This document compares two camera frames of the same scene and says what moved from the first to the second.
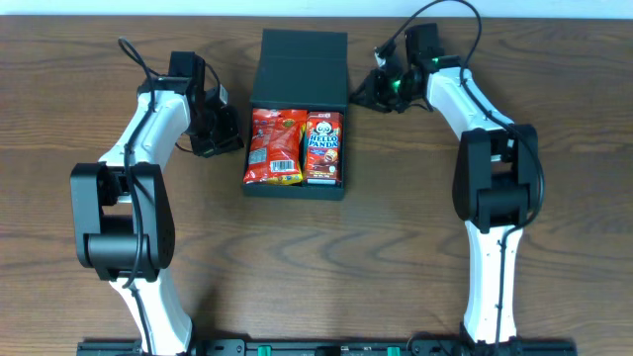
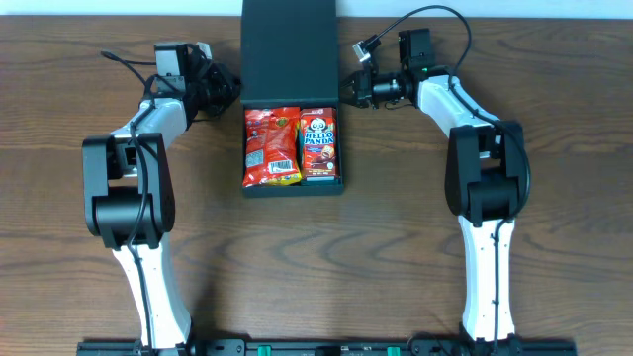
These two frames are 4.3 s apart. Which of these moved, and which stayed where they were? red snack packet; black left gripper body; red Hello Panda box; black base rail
Moved: black left gripper body; red Hello Panda box
Stayed: red snack packet; black base rail
